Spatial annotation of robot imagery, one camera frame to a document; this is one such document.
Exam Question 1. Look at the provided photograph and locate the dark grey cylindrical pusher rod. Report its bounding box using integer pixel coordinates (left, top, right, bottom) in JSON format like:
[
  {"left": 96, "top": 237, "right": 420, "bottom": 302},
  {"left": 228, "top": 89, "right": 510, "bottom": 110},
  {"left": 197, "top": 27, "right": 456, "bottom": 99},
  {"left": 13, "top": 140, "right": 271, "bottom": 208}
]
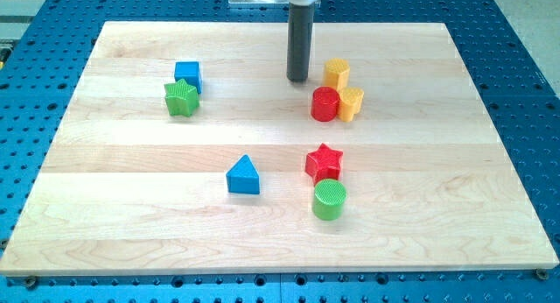
[{"left": 286, "top": 4, "right": 314, "bottom": 82}]

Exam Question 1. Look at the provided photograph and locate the yellow hexagon block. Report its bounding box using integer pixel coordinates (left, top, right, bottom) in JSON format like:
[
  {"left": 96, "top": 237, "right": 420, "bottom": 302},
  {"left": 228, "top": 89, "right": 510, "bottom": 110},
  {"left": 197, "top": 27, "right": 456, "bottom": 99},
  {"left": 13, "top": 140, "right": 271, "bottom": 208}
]
[{"left": 322, "top": 58, "right": 350, "bottom": 91}]

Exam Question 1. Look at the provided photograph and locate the yellow heart block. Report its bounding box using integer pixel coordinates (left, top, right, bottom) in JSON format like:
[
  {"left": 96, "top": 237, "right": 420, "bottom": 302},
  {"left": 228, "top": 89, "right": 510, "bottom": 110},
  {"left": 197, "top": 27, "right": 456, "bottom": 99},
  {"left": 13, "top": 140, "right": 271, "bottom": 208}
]
[{"left": 338, "top": 88, "right": 364, "bottom": 122}]

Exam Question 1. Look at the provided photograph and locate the red cylinder block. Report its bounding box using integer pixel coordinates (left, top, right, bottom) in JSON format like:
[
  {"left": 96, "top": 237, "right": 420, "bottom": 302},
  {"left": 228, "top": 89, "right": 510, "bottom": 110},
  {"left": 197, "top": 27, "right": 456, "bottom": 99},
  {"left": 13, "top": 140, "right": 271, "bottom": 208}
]
[{"left": 311, "top": 86, "right": 340, "bottom": 122}]

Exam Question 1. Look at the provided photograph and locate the blue cube block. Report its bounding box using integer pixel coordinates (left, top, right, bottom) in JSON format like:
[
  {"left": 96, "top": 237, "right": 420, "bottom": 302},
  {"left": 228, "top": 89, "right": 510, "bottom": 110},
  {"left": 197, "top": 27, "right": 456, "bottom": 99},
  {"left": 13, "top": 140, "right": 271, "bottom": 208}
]
[{"left": 174, "top": 61, "right": 202, "bottom": 95}]

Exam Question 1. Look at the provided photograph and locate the green star block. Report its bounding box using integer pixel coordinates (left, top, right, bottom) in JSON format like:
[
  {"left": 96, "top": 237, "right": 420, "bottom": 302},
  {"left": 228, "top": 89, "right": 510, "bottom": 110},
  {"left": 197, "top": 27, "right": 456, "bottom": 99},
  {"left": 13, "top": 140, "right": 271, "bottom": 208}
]
[{"left": 164, "top": 79, "right": 200, "bottom": 117}]

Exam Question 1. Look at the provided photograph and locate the red star block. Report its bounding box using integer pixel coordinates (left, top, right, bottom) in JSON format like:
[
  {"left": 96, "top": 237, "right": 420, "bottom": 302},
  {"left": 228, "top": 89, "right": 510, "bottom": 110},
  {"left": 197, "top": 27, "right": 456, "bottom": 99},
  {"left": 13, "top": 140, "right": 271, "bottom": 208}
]
[{"left": 304, "top": 144, "right": 343, "bottom": 185}]

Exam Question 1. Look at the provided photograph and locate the blue triangle block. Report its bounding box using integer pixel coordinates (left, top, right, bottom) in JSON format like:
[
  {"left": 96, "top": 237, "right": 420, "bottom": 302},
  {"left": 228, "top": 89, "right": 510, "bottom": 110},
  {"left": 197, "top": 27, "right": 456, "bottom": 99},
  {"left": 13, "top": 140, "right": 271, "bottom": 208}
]
[{"left": 226, "top": 154, "right": 260, "bottom": 194}]

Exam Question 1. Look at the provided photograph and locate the light wooden board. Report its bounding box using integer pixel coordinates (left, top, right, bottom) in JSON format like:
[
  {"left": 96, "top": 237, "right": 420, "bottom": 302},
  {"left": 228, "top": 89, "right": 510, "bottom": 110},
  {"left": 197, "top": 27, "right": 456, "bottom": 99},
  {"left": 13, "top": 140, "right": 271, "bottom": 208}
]
[{"left": 1, "top": 21, "right": 558, "bottom": 277}]

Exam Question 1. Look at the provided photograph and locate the green cylinder block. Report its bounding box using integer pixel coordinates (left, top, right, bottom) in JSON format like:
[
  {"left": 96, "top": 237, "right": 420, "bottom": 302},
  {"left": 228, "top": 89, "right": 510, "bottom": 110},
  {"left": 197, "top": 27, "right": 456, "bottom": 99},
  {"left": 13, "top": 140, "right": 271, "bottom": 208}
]
[{"left": 311, "top": 179, "right": 347, "bottom": 221}]

